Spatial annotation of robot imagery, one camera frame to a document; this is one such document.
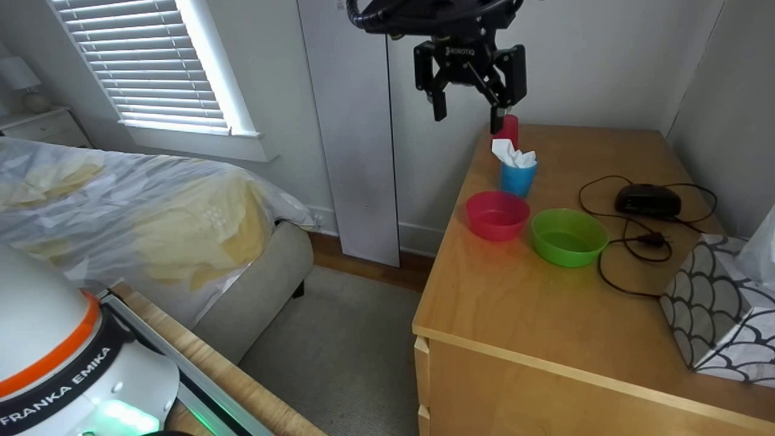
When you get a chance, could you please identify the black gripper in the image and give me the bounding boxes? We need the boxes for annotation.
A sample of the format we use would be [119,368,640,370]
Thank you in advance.
[412,35,529,135]

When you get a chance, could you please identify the red plastic bowl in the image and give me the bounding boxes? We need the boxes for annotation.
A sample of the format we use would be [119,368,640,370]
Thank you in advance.
[462,188,532,244]

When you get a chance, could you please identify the red plastic cup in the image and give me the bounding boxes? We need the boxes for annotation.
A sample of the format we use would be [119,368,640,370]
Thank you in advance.
[491,113,524,152]

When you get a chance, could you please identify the white crumpled tissue in cup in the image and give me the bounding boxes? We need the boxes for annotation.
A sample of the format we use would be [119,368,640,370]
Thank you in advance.
[489,139,540,171]

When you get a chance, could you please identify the blue plastic cup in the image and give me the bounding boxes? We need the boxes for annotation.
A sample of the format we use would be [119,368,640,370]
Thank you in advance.
[496,160,540,200]

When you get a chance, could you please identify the white tall board panel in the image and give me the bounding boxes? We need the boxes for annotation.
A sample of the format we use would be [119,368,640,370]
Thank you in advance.
[296,0,402,269]

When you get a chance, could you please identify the green plastic bowl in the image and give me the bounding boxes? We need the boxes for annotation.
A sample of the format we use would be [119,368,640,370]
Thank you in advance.
[529,207,610,272]

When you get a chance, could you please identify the light wooden dresser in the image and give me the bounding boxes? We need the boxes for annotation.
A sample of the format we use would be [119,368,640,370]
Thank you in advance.
[409,121,775,436]

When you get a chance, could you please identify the white window sill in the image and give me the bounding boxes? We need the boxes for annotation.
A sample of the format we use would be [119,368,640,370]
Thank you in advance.
[119,118,276,164]

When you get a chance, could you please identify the grey carpet rug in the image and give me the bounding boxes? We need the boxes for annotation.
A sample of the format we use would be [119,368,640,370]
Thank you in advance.
[237,263,431,436]

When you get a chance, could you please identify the beige bed base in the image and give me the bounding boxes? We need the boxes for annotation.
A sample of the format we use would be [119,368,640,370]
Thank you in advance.
[136,220,316,366]

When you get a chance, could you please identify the white tissue in box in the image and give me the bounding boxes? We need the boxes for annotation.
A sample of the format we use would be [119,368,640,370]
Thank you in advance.
[733,207,775,285]

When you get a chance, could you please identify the white window blinds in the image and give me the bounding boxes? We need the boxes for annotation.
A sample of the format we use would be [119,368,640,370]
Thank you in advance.
[46,0,261,139]

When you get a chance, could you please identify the wood edged robot table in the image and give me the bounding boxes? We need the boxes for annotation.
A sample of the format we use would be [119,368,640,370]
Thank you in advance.
[99,280,328,436]

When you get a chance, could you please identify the white nightstand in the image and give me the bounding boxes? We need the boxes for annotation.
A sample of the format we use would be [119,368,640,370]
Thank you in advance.
[0,105,92,151]

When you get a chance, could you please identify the white table lamp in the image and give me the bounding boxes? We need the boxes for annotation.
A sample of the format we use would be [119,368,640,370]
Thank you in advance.
[0,54,43,113]

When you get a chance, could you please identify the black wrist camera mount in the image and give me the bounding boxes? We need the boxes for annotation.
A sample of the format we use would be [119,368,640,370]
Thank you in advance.
[345,0,529,44]

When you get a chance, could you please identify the black power cable with plug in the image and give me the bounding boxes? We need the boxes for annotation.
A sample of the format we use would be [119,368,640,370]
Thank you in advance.
[577,171,721,301]

